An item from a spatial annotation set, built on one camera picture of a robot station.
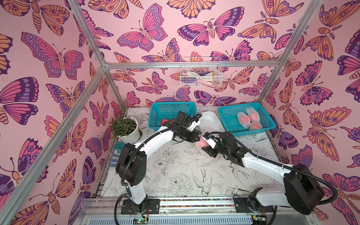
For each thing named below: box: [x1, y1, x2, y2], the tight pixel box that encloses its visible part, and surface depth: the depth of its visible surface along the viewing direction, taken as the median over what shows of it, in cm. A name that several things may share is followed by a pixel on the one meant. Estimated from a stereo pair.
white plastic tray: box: [195, 111, 225, 136], surface depth 105 cm
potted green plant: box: [109, 106, 141, 145], surface depth 89 cm
